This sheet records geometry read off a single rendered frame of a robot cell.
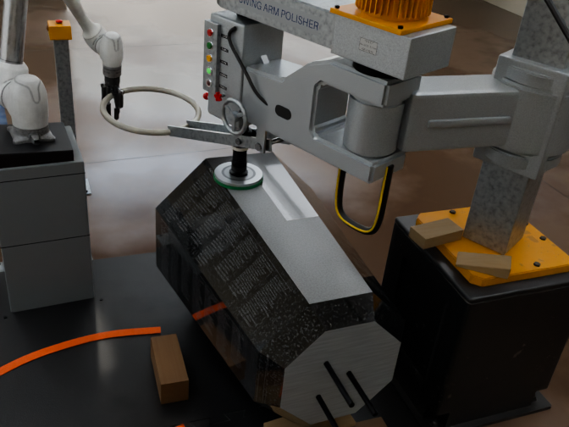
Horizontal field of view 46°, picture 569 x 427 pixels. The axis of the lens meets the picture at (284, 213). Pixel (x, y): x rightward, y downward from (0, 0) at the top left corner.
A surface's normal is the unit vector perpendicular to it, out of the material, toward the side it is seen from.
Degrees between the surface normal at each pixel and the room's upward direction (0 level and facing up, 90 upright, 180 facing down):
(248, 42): 90
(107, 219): 0
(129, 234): 0
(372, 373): 90
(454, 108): 90
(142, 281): 0
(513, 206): 90
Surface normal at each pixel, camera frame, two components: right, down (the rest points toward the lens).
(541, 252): 0.09, -0.85
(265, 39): 0.71, 0.42
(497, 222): -0.64, 0.36
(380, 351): 0.37, 0.51
